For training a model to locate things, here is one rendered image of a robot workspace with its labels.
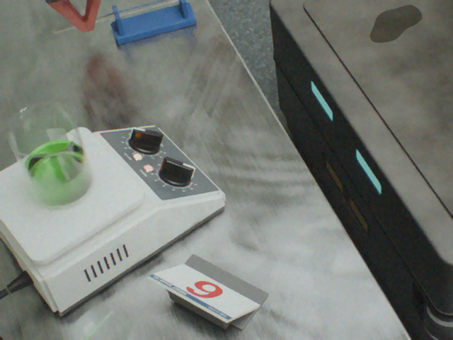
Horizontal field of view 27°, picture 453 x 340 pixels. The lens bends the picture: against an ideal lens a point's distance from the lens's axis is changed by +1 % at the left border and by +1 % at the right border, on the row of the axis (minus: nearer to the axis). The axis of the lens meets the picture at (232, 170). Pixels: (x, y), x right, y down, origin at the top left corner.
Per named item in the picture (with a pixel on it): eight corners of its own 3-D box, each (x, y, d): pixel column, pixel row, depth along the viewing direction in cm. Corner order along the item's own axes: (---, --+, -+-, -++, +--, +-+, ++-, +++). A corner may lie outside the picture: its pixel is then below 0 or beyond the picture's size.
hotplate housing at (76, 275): (159, 139, 103) (146, 88, 97) (230, 211, 95) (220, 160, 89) (-23, 249, 96) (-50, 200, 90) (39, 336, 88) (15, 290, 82)
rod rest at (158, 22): (190, 7, 117) (185, -16, 114) (197, 25, 114) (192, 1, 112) (111, 27, 116) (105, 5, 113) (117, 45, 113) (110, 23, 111)
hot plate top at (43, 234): (85, 128, 94) (83, 122, 93) (151, 199, 87) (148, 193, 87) (-23, 191, 90) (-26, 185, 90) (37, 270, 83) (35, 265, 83)
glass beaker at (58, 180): (18, 190, 89) (-10, 129, 83) (73, 151, 91) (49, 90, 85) (60, 231, 85) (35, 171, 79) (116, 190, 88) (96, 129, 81)
